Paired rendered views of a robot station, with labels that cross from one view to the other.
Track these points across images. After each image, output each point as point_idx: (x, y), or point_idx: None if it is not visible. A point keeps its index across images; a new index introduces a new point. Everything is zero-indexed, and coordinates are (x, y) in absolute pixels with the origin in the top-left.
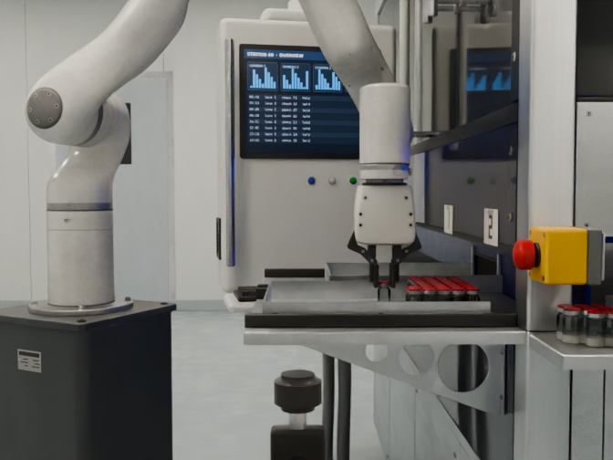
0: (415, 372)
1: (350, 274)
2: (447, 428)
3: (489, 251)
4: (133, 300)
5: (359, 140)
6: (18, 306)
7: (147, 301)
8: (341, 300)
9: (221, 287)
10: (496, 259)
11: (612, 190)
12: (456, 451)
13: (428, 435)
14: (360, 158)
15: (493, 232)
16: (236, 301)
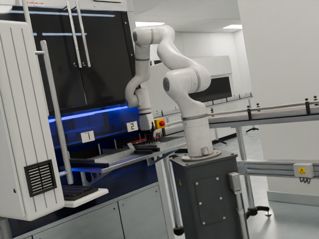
0: (32, 234)
1: None
2: (101, 208)
3: (86, 146)
4: (176, 160)
5: (148, 101)
6: (219, 158)
7: (174, 160)
8: None
9: (52, 210)
10: (96, 146)
11: None
12: (114, 206)
13: (71, 238)
14: (149, 106)
15: (135, 126)
16: (97, 191)
